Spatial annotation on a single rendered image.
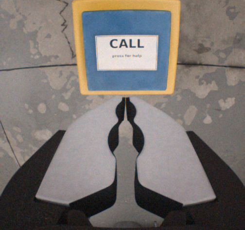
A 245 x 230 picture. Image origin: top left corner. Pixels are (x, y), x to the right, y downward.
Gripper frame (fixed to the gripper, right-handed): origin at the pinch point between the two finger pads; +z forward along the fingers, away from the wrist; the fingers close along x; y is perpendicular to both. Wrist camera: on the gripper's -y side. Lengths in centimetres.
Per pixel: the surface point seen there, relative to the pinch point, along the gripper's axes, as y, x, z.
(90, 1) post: -5.7, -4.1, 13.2
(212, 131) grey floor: 90, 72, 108
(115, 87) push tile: 4.8, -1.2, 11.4
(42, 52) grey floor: 27, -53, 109
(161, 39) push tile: -1.4, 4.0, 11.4
